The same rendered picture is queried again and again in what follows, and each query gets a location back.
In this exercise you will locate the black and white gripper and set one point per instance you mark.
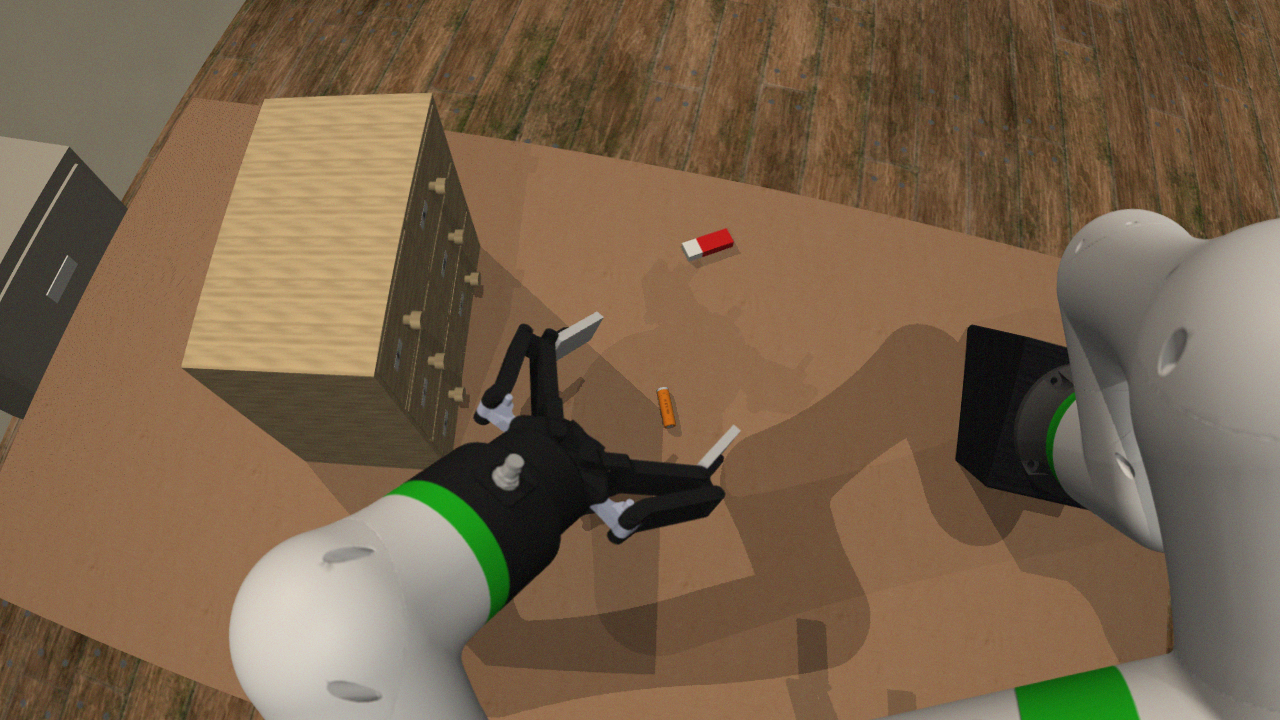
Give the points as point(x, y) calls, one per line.
point(681, 492)

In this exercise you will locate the red and white eraser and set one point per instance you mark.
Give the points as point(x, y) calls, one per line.
point(706, 245)

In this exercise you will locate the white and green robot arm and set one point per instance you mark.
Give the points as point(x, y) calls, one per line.
point(366, 618)

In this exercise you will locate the light wooden chest of drawers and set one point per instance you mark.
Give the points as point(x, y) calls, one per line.
point(290, 322)

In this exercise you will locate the orange aa battery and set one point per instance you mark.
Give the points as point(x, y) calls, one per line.
point(666, 407)

